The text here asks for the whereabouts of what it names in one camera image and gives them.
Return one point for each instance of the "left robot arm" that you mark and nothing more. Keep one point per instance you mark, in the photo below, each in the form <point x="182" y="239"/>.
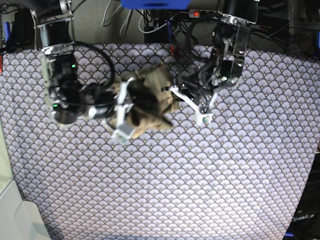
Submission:
<point x="223" y="69"/>

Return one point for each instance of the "blue plastic mount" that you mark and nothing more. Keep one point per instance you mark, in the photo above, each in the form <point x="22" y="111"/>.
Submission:
<point x="156" y="4"/>

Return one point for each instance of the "white plastic bin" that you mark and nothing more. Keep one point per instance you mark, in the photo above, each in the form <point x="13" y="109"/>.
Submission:
<point x="19" y="219"/>

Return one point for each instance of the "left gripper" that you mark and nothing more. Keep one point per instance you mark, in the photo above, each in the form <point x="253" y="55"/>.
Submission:
<point x="201" y="106"/>

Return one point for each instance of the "fan-patterned blue tablecloth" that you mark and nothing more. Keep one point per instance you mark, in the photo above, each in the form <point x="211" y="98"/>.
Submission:
<point x="241" y="177"/>

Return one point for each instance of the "black power adapter box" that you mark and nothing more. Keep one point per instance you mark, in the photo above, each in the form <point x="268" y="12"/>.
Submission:
<point x="159" y="36"/>

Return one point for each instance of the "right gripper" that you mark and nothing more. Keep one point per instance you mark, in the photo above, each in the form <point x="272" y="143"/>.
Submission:
<point x="120" y="130"/>

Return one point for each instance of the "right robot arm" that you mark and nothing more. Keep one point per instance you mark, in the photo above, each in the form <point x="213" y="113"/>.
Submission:
<point x="67" y="99"/>

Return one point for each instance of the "camouflage T-shirt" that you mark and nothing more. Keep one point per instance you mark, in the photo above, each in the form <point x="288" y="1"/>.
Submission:
<point x="151" y="102"/>

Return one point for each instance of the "black OpenArm box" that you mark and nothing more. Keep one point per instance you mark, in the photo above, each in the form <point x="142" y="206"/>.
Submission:
<point x="305" y="224"/>

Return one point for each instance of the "white power strip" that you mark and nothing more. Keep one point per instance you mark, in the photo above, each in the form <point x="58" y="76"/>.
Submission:
<point x="197" y="13"/>

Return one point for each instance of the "red black clamp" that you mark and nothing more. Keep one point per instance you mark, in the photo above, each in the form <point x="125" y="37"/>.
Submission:
<point x="175" y="53"/>

